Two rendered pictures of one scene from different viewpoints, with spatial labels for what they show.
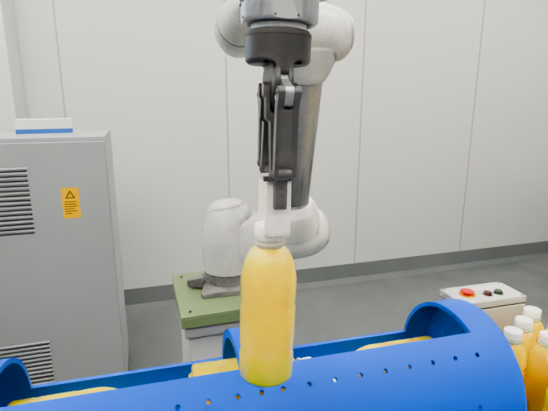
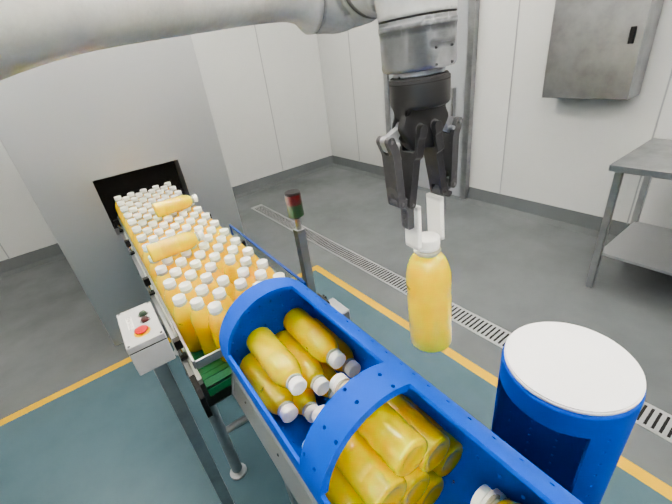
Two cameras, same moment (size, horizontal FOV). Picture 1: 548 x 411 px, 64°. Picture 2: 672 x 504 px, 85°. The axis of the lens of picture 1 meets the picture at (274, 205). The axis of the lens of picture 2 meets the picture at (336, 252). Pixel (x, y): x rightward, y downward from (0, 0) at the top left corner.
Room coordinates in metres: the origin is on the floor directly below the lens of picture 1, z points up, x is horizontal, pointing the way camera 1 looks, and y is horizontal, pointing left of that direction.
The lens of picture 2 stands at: (0.80, 0.43, 1.73)
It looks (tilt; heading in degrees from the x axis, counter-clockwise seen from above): 29 degrees down; 254
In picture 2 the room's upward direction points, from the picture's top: 8 degrees counter-clockwise
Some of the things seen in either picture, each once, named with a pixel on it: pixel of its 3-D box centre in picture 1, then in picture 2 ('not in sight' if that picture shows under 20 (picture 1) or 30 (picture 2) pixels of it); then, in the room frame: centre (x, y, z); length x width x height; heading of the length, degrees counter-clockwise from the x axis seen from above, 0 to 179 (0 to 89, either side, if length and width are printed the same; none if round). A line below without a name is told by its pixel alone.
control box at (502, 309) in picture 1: (480, 308); (145, 335); (1.12, -0.57, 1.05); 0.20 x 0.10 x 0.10; 105
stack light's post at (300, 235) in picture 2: not in sight; (318, 331); (0.54, -0.91, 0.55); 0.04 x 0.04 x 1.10; 15
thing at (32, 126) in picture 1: (45, 126); not in sight; (2.17, 1.11, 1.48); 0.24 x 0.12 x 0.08; 115
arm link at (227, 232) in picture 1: (230, 234); not in sight; (1.31, 0.13, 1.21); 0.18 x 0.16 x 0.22; 100
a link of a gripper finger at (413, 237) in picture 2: (270, 201); (413, 226); (0.55, 0.00, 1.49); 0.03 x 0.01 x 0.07; 101
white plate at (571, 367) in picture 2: not in sight; (569, 362); (0.15, 0.02, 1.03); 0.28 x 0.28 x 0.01
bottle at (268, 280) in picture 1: (267, 307); (429, 296); (0.52, 0.01, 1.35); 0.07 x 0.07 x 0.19
